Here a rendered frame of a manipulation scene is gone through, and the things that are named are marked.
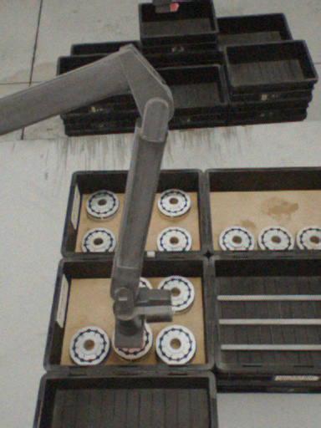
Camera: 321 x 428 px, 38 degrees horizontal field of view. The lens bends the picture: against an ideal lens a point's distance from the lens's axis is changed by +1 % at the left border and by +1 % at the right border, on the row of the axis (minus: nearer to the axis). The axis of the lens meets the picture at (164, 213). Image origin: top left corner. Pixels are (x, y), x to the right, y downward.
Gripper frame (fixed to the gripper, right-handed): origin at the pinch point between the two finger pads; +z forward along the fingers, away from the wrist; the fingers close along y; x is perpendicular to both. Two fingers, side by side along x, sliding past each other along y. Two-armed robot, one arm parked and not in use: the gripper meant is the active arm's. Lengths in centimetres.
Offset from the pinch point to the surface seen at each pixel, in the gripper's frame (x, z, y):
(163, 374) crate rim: -7.8, -3.3, -9.6
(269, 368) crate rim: -32.0, -3.8, -8.3
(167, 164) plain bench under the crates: -9, 22, 72
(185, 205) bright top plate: -14.1, 5.1, 42.4
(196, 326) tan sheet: -16.5, 6.9, 5.0
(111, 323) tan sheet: 6.2, 7.5, 5.9
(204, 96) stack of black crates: -27, 55, 143
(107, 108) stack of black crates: 20, 43, 122
